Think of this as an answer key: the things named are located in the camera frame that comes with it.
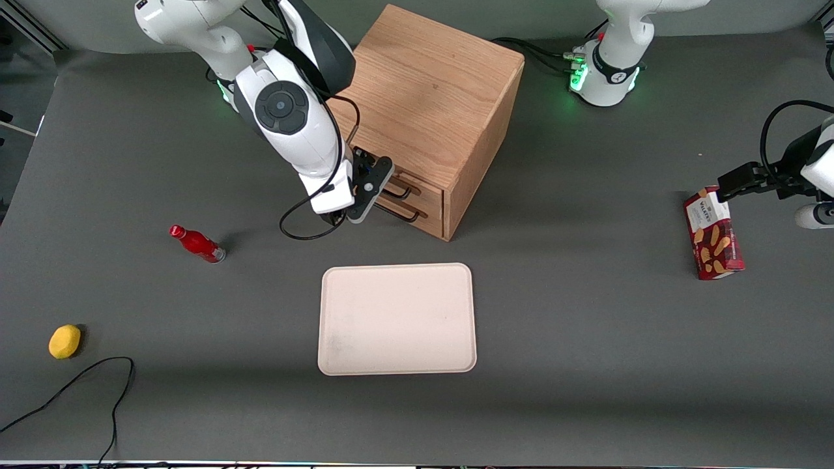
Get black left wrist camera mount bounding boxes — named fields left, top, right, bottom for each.
left=779, top=124, right=823, bottom=199

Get thin black cable on table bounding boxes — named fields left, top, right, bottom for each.
left=0, top=356, right=136, bottom=466

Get oak wooden drawer cabinet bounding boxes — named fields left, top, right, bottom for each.
left=328, top=4, right=526, bottom=242

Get yellow lemon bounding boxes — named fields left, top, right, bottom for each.
left=48, top=324, right=82, bottom=360

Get cream plastic tray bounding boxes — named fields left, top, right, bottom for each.
left=317, top=263, right=478, bottom=377

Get black cables at right arm base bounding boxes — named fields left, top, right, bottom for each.
left=241, top=5, right=284, bottom=41

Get red bottle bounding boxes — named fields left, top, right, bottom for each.
left=169, top=225, right=227, bottom=264

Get black looped left wrist cable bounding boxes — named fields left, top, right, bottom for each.
left=759, top=100, right=834, bottom=184

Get black cables at left arm base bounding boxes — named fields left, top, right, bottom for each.
left=492, top=37, right=584, bottom=76

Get red shortbread cookie box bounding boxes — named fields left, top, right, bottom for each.
left=683, top=186, right=745, bottom=281

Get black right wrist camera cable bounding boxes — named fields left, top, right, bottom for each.
left=264, top=0, right=361, bottom=242

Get black cables at arm base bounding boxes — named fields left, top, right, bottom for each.
left=492, top=37, right=584, bottom=76
left=241, top=5, right=284, bottom=41

